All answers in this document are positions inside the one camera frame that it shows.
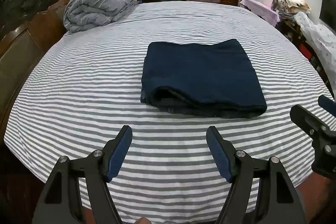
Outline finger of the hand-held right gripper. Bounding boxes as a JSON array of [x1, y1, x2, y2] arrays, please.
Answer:
[[318, 95, 336, 118], [290, 105, 336, 141]]

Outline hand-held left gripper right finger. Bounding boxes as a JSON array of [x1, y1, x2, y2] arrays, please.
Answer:
[[205, 126, 307, 224]]

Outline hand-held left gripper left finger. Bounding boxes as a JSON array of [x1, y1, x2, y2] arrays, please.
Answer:
[[31, 125, 133, 224]]

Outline dark blue denim pants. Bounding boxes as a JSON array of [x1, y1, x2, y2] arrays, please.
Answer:
[[140, 39, 268, 119]]

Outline white floral cloth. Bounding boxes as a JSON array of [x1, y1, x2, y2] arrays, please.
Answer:
[[294, 12, 336, 80]]

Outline dark wooden cabinet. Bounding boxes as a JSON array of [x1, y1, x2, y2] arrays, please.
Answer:
[[277, 18, 331, 83]]

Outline striped bed sheet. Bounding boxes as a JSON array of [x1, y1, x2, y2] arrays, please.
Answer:
[[4, 1, 335, 224]]

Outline black flat television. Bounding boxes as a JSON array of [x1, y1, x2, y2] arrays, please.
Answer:
[[319, 0, 336, 30]]

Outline purple cloth cover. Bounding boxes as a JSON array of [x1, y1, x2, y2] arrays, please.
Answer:
[[238, 0, 281, 28]]

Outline carved wooden headboard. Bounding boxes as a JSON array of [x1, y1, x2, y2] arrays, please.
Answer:
[[0, 0, 93, 133]]

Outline grey folded duvet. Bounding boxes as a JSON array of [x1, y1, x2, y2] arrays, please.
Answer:
[[64, 0, 139, 34]]

